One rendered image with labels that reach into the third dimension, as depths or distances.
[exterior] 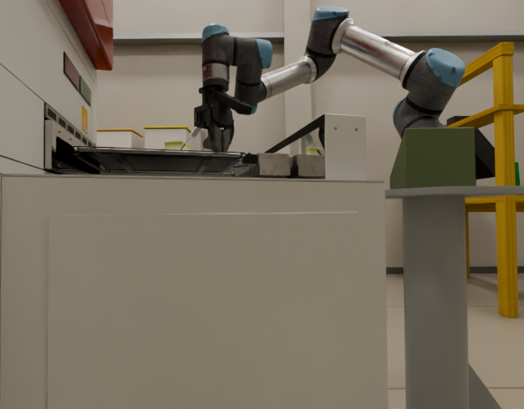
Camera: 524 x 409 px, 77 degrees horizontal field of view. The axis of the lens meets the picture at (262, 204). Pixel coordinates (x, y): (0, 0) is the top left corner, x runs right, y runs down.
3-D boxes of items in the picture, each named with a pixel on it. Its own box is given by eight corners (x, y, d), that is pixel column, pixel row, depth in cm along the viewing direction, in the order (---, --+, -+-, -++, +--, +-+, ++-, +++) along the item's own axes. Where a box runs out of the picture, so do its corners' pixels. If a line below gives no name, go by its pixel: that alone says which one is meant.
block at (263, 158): (258, 164, 82) (258, 152, 82) (255, 165, 85) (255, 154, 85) (289, 165, 84) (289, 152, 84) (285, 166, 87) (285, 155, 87)
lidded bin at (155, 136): (195, 157, 383) (194, 134, 383) (186, 150, 345) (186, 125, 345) (154, 157, 383) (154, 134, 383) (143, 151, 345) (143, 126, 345)
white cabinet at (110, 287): (-5, 779, 45) (-1, 175, 46) (114, 396, 138) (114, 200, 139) (400, 622, 62) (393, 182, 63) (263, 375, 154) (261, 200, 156)
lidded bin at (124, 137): (143, 157, 381) (143, 135, 382) (131, 151, 346) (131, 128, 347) (106, 157, 381) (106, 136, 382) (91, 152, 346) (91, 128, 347)
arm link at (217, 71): (234, 70, 92) (212, 59, 86) (234, 86, 92) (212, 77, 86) (216, 76, 97) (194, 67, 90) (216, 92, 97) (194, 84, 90)
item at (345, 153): (326, 182, 66) (325, 112, 66) (257, 195, 119) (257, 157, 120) (367, 182, 69) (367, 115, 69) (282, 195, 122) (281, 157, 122)
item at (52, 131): (41, 168, 63) (42, 118, 63) (94, 186, 105) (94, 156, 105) (52, 169, 63) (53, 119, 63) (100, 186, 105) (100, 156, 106)
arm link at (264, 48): (264, 73, 102) (229, 71, 100) (270, 35, 94) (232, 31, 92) (268, 85, 97) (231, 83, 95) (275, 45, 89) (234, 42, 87)
